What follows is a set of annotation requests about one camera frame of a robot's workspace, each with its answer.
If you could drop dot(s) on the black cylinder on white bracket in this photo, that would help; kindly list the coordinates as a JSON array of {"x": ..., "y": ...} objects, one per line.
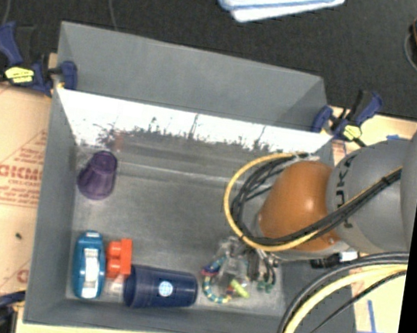
[{"x": 329, "y": 260}]

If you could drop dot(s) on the dark blue plastic cup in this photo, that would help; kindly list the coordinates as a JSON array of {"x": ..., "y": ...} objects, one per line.
[{"x": 157, "y": 289}]

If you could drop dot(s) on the small clear plastic thing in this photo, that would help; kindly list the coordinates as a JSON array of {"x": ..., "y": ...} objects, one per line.
[{"x": 115, "y": 286}]

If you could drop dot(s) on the grey metal bin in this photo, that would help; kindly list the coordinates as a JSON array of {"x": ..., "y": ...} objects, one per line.
[{"x": 170, "y": 210}]

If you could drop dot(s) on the red-orange toy brick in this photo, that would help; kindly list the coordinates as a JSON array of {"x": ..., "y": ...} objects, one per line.
[{"x": 118, "y": 259}]

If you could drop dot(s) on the purple plastic cup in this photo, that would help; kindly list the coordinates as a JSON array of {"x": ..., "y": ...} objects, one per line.
[{"x": 98, "y": 175}]

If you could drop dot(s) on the brown cardboard board red print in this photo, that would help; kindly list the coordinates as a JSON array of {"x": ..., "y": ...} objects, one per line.
[{"x": 1, "y": 184}]

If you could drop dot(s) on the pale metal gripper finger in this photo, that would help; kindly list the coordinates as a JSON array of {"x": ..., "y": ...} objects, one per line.
[
  {"x": 226, "y": 251},
  {"x": 237, "y": 274}
]

